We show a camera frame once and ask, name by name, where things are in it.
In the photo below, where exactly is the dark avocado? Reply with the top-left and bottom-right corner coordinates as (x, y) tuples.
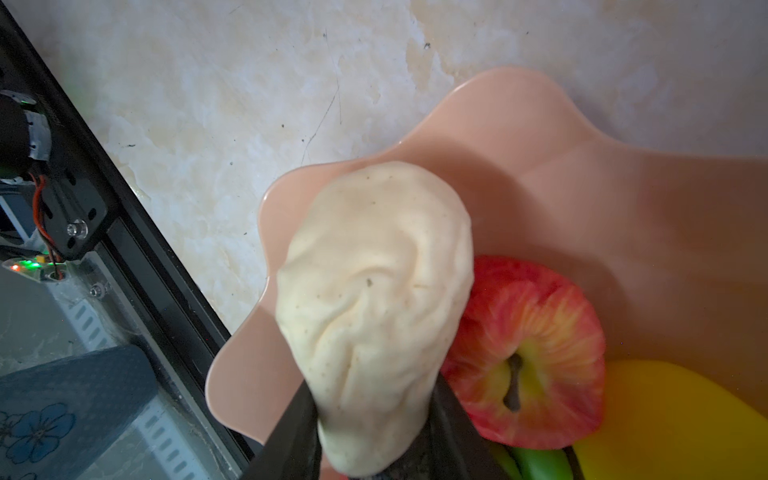
(365, 420), (441, 480)

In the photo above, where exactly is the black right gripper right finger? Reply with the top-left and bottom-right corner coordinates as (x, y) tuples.
(428, 375), (509, 480)

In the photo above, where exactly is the large yellow lemon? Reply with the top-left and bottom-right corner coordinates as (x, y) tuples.
(573, 360), (767, 479)

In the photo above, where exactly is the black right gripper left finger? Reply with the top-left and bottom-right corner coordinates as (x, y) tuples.
(240, 382), (322, 480)

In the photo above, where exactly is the cream white pear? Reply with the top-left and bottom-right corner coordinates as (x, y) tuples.
(275, 162), (474, 478)

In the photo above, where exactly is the red apple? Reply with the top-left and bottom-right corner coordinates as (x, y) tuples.
(441, 255), (606, 450)

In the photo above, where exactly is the dark purple mangosteen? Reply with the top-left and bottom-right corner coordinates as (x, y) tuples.
(488, 443), (583, 480)

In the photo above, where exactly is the pink scalloped fruit bowl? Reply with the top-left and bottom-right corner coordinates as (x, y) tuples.
(205, 68), (767, 446)

